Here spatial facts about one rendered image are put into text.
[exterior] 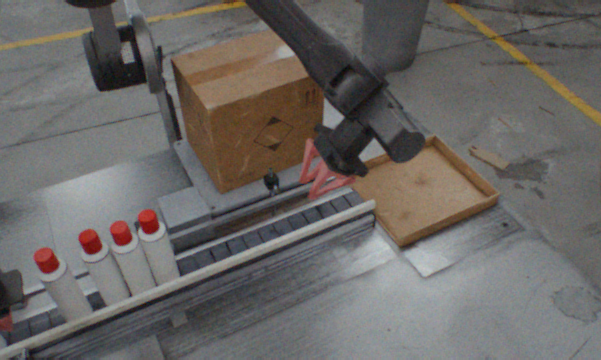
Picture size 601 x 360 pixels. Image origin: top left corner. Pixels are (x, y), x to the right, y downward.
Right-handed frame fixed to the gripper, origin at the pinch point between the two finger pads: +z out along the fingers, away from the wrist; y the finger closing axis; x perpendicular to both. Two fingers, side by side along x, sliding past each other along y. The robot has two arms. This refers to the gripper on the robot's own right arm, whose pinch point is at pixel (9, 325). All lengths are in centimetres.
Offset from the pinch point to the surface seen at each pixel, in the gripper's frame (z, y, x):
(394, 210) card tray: 17, 84, 4
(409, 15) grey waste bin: 59, 205, 154
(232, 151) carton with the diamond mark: 3, 51, 28
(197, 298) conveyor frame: 15.9, 31.3, 1.3
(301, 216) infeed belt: 13, 60, 10
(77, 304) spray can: 6.7, 9.9, 4.2
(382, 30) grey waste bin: 70, 194, 163
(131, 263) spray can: 0.7, 21.5, 4.0
